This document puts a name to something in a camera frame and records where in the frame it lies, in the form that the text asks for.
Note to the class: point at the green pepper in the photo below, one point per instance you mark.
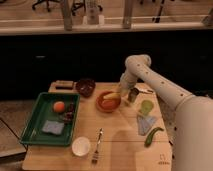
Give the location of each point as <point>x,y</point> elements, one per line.
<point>150,136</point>

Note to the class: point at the green plastic cup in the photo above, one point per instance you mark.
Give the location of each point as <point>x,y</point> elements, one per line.
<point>146,107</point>

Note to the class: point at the metal fork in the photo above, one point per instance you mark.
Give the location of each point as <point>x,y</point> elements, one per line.
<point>96,152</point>

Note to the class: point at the orange fruit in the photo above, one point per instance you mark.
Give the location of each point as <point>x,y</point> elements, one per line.
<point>59,107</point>

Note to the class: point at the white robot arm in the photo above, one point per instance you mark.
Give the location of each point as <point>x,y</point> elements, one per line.
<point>193,139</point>

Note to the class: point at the blue sponge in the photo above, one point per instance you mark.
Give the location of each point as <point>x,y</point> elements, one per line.
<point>53,127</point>

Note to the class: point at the green plastic tray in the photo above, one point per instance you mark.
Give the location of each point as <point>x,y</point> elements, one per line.
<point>42,112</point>

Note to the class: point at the yellow banana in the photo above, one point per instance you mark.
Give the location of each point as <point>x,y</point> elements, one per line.
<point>111,96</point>

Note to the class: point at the dark red grapes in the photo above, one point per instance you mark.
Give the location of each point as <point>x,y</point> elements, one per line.
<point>68,115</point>

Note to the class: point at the metal cup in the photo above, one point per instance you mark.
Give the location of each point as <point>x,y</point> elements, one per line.
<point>133,95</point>

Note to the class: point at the red bowl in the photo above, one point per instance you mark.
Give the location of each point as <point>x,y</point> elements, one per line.
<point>107,106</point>

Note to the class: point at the dark maroon bowl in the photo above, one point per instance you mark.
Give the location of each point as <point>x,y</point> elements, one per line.
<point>85,87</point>

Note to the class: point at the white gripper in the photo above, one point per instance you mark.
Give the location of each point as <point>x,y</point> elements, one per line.
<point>124,85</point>

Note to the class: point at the blue cloth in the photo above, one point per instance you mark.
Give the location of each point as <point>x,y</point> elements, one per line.
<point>145,123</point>

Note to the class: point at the wooden block with black top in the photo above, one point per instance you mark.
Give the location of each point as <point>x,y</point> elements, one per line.
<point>63,84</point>

